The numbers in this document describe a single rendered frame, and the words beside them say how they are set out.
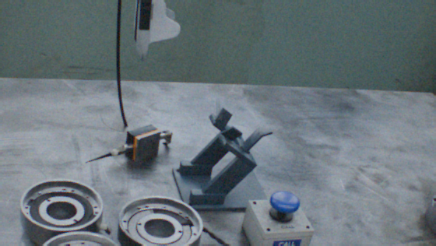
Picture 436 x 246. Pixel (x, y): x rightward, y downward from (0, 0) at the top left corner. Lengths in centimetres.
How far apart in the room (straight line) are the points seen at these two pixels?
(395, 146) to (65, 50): 153
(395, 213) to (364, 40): 184
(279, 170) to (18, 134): 42
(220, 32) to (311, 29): 40
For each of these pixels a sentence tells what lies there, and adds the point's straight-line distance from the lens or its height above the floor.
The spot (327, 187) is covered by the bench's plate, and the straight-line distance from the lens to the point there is 97.
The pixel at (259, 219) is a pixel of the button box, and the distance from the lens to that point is 79.
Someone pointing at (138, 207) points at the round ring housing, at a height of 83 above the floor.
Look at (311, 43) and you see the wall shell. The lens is 263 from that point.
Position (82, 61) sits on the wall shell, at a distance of 240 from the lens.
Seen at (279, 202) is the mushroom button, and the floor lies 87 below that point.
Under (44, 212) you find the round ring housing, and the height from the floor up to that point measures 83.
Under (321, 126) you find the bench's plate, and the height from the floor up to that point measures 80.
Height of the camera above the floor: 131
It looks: 28 degrees down
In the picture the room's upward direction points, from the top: 11 degrees clockwise
